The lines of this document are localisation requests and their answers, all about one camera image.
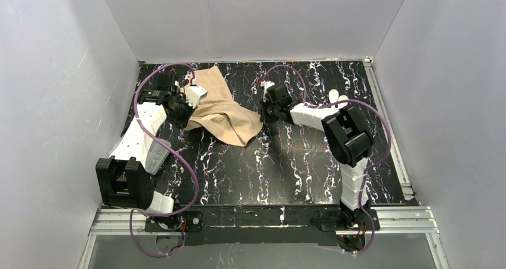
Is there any beige cloth napkin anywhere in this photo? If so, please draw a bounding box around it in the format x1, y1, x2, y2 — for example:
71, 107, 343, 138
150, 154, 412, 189
184, 66, 263, 147

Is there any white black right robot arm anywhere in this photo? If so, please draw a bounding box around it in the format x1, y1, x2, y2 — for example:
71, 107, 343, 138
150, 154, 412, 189
260, 81, 374, 224

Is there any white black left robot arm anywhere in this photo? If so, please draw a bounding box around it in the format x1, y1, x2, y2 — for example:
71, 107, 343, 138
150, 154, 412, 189
95, 73, 208, 216

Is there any white spoon left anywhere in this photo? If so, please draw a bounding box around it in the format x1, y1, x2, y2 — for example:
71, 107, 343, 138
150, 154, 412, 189
328, 89, 340, 104

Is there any white spoon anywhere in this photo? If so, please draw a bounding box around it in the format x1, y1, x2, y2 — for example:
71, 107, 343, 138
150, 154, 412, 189
336, 95, 348, 109
328, 89, 340, 104

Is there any clear plastic box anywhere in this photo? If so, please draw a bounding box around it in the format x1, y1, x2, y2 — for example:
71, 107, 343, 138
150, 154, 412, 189
109, 137, 170, 175

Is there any white spoon right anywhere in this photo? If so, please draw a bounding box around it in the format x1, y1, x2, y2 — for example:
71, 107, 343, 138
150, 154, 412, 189
336, 95, 348, 109

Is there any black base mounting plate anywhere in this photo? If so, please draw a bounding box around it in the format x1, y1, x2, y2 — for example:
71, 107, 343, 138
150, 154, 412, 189
144, 205, 381, 248

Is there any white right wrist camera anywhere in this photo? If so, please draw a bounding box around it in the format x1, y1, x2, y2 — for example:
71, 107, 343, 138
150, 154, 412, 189
260, 81, 276, 102

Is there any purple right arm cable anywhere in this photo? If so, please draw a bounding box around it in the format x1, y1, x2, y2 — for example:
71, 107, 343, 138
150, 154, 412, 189
260, 64, 393, 255

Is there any aluminium front frame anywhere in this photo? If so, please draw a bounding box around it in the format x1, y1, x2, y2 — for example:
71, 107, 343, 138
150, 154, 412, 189
79, 205, 449, 268

